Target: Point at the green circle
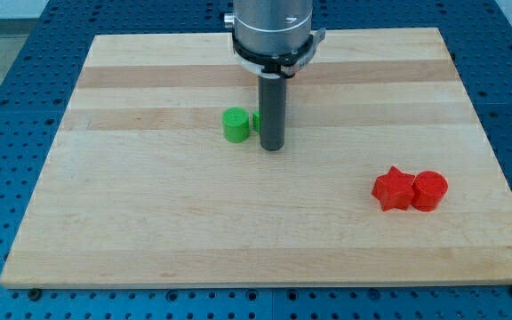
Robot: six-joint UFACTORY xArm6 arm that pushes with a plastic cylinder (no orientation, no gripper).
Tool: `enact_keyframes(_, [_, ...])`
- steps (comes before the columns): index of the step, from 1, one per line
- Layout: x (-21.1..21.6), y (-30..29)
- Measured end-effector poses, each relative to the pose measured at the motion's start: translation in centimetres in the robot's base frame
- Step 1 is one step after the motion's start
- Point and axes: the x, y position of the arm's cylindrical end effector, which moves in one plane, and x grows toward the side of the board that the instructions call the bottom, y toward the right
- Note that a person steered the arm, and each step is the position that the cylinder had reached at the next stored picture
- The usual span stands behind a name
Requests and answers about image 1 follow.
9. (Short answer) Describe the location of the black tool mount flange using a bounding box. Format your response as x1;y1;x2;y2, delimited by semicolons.
231;28;326;79

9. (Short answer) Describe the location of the grey cylindrical pointer rod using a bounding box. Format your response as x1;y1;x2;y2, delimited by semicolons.
259;77;286;151

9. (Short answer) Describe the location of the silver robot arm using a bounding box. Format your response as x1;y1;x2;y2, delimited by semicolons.
223;0;326;151

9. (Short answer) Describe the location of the green block behind rod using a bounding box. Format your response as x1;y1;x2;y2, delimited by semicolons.
252;111;260;132

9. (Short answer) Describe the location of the green cylinder block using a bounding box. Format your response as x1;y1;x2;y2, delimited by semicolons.
221;107;250;143

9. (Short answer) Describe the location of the red star block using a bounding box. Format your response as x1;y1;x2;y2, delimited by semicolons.
371;166;415;212

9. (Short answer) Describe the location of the light wooden board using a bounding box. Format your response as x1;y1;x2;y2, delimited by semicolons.
0;28;512;289

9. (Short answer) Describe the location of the red cylinder block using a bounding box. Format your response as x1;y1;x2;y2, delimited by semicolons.
411;171;449;212

